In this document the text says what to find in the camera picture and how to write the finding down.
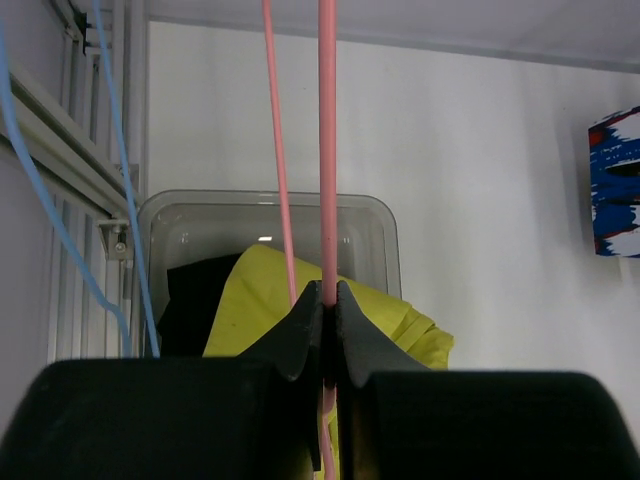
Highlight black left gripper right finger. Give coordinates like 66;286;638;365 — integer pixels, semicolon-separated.
334;281;430;479

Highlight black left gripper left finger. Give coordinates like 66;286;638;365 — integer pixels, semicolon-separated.
241;281;323;470

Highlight yellow-green trousers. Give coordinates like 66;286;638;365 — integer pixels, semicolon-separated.
203;245;454;370

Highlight black trousers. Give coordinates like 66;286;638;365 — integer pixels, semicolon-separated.
157;253;240;357

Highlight pink hanger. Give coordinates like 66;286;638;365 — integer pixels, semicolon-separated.
261;1;337;479

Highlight light blue wire hanger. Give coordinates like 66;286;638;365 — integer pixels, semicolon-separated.
0;0;161;359

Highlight clear plastic bin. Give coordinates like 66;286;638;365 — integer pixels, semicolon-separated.
136;188;403;359

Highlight blue patterned shorts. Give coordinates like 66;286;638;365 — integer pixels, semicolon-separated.
588;107;639;258

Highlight left aluminium frame post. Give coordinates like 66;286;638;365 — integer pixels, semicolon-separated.
0;0;151;361

